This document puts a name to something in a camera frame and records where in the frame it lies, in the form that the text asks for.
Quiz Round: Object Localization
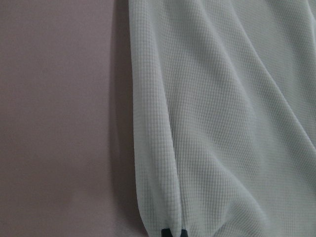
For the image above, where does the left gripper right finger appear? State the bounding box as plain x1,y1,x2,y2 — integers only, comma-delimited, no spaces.
180,229,188,237

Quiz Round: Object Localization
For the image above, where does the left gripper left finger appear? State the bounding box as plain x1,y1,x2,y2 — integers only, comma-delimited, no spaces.
161,228,173,237

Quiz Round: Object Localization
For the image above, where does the olive green long-sleeve shirt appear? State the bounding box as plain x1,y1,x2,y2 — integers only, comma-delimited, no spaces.
128,0,316,237

